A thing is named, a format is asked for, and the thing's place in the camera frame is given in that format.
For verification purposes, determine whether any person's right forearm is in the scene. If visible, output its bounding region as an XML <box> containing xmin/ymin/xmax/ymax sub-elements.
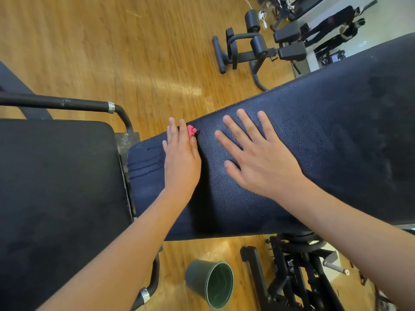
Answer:
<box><xmin>282</xmin><ymin>178</ymin><xmax>415</xmax><ymax>311</ymax></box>

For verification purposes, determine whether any black gym machine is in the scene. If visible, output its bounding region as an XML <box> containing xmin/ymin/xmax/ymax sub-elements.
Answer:
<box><xmin>212</xmin><ymin>8</ymin><xmax>309</xmax><ymax>91</ymax></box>

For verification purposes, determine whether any dark green plastic bucket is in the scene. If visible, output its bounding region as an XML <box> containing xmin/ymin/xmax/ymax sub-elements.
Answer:
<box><xmin>185</xmin><ymin>259</ymin><xmax>235</xmax><ymax>310</ymax></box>

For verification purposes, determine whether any person's right hand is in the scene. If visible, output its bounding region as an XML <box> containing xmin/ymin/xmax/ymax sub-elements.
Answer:
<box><xmin>214</xmin><ymin>108</ymin><xmax>309</xmax><ymax>201</ymax></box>

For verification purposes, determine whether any person's left hand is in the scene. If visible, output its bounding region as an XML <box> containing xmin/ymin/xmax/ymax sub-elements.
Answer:
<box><xmin>161</xmin><ymin>117</ymin><xmax>202</xmax><ymax>205</ymax></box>

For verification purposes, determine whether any person's left forearm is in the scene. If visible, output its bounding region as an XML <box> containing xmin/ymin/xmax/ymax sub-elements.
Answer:
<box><xmin>35</xmin><ymin>191</ymin><xmax>192</xmax><ymax>311</ymax></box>

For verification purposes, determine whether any black weight plate stack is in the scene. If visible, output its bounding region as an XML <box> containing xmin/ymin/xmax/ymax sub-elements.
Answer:
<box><xmin>279</xmin><ymin>233</ymin><xmax>328</xmax><ymax>253</ymax></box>

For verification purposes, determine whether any large wall mirror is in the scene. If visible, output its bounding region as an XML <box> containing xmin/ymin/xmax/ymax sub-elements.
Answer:
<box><xmin>305</xmin><ymin>0</ymin><xmax>415</xmax><ymax>69</ymax></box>

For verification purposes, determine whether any black wall screen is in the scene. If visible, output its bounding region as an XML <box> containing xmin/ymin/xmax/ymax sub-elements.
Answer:
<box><xmin>288</xmin><ymin>0</ymin><xmax>328</xmax><ymax>20</ymax></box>

